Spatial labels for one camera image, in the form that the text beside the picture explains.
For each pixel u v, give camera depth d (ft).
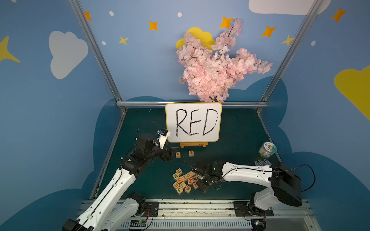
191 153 3.05
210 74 2.26
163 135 2.10
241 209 2.46
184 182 2.69
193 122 2.96
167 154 2.12
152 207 2.46
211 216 2.41
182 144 3.11
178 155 3.03
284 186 1.40
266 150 2.91
